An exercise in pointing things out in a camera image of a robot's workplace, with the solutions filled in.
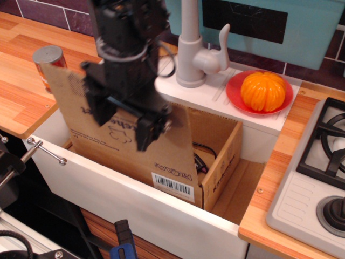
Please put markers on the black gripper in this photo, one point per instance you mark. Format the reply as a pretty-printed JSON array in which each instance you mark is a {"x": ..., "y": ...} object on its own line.
[{"x": 129, "y": 86}]

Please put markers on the brown cardboard box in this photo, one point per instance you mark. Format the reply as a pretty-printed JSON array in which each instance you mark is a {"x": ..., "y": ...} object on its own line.
[{"x": 193, "y": 161}]

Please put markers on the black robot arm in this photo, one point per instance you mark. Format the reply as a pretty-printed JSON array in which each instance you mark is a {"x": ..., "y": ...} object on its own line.
[{"x": 126, "y": 37}]

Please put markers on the white toy sink unit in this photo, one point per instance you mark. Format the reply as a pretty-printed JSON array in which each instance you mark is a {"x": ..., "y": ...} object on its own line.
[{"x": 157, "y": 213}]

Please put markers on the grey toy faucet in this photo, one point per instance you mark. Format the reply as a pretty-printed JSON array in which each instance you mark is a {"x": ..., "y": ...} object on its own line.
[{"x": 194, "y": 61}]

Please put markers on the metal clamp screw bar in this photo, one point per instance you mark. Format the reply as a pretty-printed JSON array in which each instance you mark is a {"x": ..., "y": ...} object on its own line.
[{"x": 38, "y": 145}]

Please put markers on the orange can grey lid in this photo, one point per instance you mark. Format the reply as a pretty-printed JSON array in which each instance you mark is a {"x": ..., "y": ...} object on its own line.
[{"x": 48, "y": 55}]

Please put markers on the red plastic plate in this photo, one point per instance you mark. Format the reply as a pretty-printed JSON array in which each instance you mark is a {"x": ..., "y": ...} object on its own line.
[{"x": 233, "y": 93}]

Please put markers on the orange toy peeled orange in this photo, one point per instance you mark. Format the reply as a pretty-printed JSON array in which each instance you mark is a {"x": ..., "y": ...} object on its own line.
[{"x": 263, "y": 91}]

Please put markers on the grey toy stove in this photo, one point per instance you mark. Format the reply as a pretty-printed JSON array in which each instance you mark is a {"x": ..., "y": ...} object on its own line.
[{"x": 293, "y": 210}]

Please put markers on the black burner grate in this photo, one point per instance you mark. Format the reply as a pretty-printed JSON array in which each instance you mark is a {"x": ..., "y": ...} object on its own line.
[{"x": 323, "y": 157}]

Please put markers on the black stove knob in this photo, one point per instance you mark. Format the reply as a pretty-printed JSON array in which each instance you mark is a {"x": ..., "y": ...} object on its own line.
[{"x": 330, "y": 213}]

